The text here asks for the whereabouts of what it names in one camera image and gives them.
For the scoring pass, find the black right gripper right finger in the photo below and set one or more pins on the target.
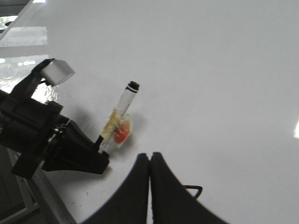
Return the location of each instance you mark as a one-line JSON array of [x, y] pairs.
[[171, 202]]

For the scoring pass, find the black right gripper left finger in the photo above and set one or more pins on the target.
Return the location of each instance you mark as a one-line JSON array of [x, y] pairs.
[[129, 203]]

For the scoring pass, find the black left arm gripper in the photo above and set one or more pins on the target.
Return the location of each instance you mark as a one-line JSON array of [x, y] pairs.
[[26, 127]]

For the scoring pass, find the black and white whiteboard marker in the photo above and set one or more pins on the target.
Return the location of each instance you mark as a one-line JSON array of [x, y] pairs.
[[119, 124]]

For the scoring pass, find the white whiteboard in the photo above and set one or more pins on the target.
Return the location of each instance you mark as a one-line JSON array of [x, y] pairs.
[[219, 94]]

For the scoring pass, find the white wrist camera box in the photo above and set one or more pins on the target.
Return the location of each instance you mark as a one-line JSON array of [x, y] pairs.
[[56, 72]]

